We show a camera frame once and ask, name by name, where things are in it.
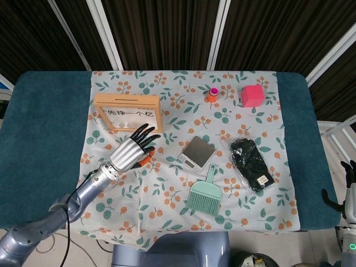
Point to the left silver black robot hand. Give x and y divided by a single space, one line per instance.
126 155

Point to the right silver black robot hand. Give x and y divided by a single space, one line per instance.
351 198

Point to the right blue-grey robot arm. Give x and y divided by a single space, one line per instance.
350 244

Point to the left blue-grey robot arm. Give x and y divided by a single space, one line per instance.
55 214

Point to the white metal rack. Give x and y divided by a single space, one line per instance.
336 130

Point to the silver digital pocket scale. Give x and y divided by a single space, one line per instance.
197 150

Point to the floral leaf berry tablecloth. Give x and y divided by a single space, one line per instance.
194 125

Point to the mint green hand brush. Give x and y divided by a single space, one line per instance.
205 192

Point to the teal velvet table cover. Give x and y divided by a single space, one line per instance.
41 125

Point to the orange cylinder pink cap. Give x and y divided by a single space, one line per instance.
212 97

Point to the dark slatted screen panel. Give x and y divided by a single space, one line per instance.
161 33
278 33
339 94
27 33
83 22

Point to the black gloves in plastic bag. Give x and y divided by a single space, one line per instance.
250 164

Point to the blue-grey robot torso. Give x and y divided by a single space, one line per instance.
180 250

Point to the black trash bin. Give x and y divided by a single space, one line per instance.
239 258

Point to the pink foam cube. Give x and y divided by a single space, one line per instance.
251 96

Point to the white blue board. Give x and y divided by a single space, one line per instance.
4 86

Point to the wooden coin box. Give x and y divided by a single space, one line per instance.
125 99

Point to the white screen frame post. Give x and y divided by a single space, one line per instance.
105 33
331 64
218 33
71 33

